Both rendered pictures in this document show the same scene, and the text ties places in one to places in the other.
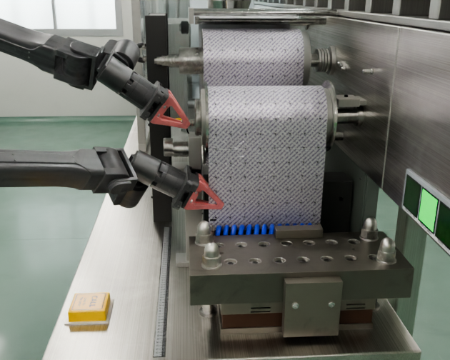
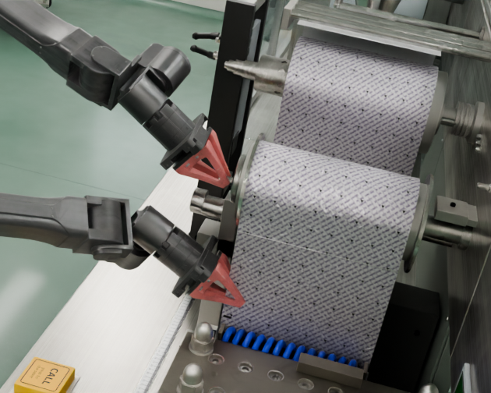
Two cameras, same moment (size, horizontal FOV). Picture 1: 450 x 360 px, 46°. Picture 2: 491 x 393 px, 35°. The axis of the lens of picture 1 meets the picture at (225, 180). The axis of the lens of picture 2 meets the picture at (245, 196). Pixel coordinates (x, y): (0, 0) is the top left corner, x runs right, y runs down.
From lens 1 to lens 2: 0.33 m
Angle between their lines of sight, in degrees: 13
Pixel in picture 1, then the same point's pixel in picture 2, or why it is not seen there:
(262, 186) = (300, 295)
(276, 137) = (331, 240)
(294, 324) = not seen: outside the picture
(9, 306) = (27, 274)
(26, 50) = (37, 44)
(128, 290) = (103, 368)
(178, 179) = (188, 258)
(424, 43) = not seen: outside the picture
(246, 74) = (340, 120)
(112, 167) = (101, 228)
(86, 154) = (71, 206)
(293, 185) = (343, 306)
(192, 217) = not seen: hidden behind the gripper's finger
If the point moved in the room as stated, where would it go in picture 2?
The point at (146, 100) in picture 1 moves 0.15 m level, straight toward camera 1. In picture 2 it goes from (174, 143) to (149, 187)
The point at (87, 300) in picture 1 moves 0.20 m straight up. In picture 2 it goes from (44, 372) to (51, 263)
